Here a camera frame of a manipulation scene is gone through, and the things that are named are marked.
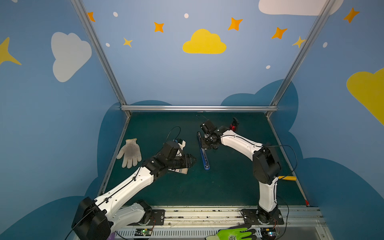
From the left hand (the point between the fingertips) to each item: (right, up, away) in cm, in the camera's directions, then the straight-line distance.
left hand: (195, 161), depth 76 cm
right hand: (+6, +7, +17) cm, 20 cm away
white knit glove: (-43, 0, +22) cm, 48 cm away
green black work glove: (+22, -34, -5) cm, 40 cm away
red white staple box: (-7, -9, +15) cm, 19 cm away
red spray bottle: (+26, +18, +25) cm, 41 cm away
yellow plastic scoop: (+55, -12, +10) cm, 58 cm away
